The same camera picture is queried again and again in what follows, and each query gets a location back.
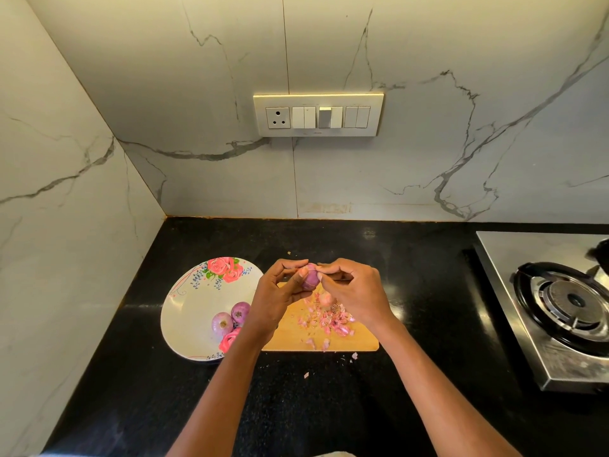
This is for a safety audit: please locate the person's left hand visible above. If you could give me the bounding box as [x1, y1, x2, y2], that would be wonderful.
[238, 258, 315, 352]

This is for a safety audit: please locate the person's right hand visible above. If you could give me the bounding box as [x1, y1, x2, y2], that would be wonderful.
[316, 258, 405, 343]

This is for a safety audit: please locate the pile of onion peels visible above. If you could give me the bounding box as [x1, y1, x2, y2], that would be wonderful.
[297, 301, 359, 380]

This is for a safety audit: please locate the person's right forearm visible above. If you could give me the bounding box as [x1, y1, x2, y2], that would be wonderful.
[375, 324, 523, 457]

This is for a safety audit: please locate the person's left forearm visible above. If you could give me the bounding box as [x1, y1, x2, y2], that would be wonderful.
[166, 336, 273, 457]

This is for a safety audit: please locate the wooden cutting board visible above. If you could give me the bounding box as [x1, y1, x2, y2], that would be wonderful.
[263, 285, 380, 353]

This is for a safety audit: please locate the black stone countertop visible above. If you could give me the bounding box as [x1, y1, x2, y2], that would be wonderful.
[43, 216, 609, 457]

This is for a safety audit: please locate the white floral plate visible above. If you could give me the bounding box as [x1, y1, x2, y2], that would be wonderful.
[160, 256, 265, 362]

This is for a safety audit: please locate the stainless steel gas stove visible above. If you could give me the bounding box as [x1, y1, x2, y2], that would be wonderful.
[476, 230, 609, 393]

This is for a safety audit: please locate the black stove burner grate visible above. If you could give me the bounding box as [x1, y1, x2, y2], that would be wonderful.
[514, 262, 609, 358]
[592, 239, 609, 276]

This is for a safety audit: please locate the white wall switch panel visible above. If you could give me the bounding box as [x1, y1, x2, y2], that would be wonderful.
[253, 92, 386, 138]

